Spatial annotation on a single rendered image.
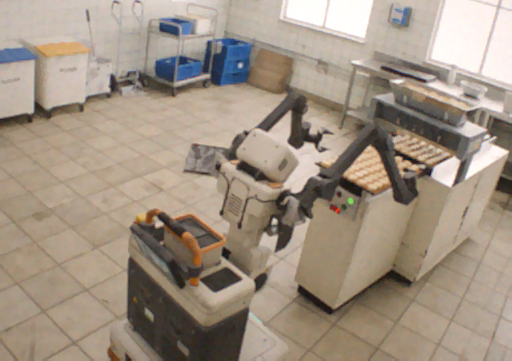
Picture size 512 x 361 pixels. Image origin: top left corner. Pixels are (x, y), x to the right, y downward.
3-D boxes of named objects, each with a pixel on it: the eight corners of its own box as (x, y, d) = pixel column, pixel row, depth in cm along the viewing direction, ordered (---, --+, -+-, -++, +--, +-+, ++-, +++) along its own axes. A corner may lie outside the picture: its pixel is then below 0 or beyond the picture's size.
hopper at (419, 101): (403, 96, 323) (409, 77, 317) (475, 125, 289) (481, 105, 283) (383, 99, 303) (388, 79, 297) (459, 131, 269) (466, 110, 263)
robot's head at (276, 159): (267, 174, 179) (290, 143, 182) (231, 152, 192) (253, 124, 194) (281, 189, 191) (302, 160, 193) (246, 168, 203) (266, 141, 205)
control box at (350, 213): (321, 200, 266) (327, 179, 260) (355, 220, 251) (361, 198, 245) (317, 202, 263) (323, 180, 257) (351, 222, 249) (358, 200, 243)
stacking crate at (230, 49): (229, 50, 730) (231, 37, 722) (250, 56, 712) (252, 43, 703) (205, 53, 683) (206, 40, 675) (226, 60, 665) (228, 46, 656)
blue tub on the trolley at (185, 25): (171, 28, 616) (172, 17, 609) (193, 34, 598) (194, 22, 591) (155, 30, 592) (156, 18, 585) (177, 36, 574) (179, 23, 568)
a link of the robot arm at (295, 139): (285, 97, 232) (302, 109, 228) (292, 90, 234) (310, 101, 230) (284, 143, 269) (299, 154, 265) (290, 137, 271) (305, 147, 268)
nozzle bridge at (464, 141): (383, 135, 343) (395, 92, 329) (470, 176, 300) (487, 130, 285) (359, 142, 321) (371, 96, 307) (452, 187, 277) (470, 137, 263)
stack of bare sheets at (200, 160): (191, 145, 477) (192, 143, 475) (230, 151, 479) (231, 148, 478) (183, 171, 422) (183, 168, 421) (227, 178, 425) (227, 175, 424)
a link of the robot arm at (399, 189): (365, 137, 206) (384, 142, 197) (373, 129, 208) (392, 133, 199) (392, 203, 228) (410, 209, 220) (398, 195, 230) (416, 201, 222)
